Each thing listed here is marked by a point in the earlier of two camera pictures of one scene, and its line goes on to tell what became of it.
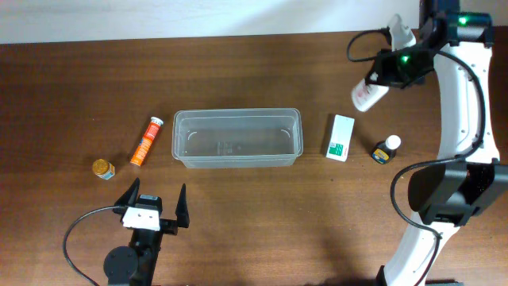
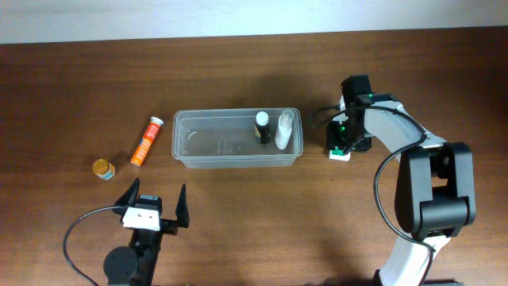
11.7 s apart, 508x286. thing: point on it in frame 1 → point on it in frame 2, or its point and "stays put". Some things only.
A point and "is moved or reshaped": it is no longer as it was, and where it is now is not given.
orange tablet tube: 146,140 stays put
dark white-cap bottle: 386,150 → 261,127
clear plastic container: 237,137 stays put
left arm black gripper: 168,226 stays put
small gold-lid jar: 103,169 stays put
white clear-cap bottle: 363,95 is moved or reshaped
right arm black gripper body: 381,74 → 361,144
